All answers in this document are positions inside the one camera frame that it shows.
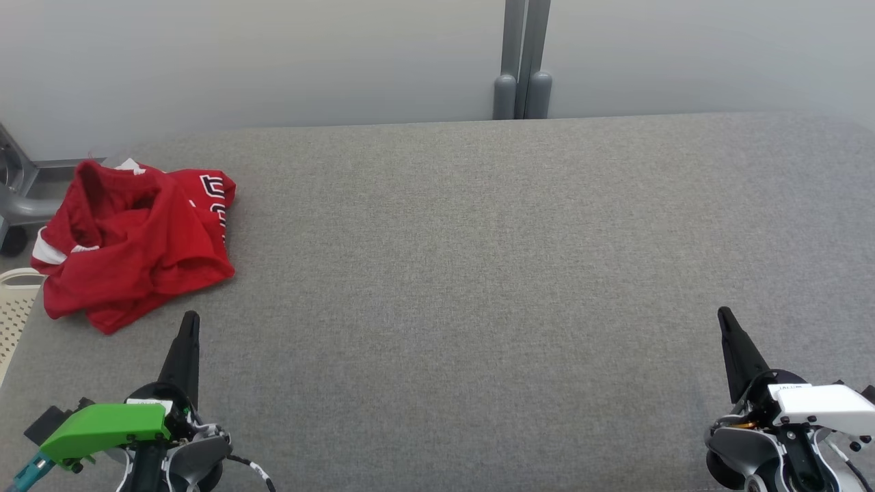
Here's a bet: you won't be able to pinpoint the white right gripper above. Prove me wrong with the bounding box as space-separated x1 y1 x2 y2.
717 307 875 431

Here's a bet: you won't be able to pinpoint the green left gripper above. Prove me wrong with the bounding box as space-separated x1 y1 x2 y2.
40 311 201 472

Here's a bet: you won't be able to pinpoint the red shorts with white stripe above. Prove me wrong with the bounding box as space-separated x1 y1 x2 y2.
31 205 237 336

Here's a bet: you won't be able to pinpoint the cream perforated laundry basket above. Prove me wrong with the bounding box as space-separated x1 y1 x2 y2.
0 269 47 383

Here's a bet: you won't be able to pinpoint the grey wheeled metal stand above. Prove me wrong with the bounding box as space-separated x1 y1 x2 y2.
0 123 107 257

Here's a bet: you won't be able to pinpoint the thin black left gripper cable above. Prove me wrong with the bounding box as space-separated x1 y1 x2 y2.
229 454 275 492

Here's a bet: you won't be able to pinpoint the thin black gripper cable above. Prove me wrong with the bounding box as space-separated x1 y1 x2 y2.
229 454 275 492
824 437 875 492

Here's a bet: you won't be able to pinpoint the thin black right gripper cable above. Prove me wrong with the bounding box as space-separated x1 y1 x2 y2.
824 437 875 492

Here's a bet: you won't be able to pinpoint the black left camera cable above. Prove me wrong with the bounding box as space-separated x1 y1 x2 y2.
3 454 55 492

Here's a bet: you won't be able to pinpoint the grey partition post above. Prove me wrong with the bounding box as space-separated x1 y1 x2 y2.
492 0 553 120

